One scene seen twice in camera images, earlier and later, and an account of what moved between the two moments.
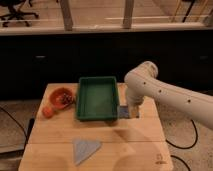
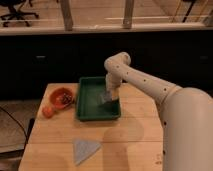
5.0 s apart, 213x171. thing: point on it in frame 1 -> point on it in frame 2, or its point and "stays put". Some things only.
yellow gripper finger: x=135 y=111 -> x=115 y=94
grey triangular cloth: x=83 y=149 stays put
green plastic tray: x=97 y=98 stays put
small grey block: x=123 y=112 -> x=106 y=96
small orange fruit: x=48 y=112 stays put
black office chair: x=14 y=6 stays put
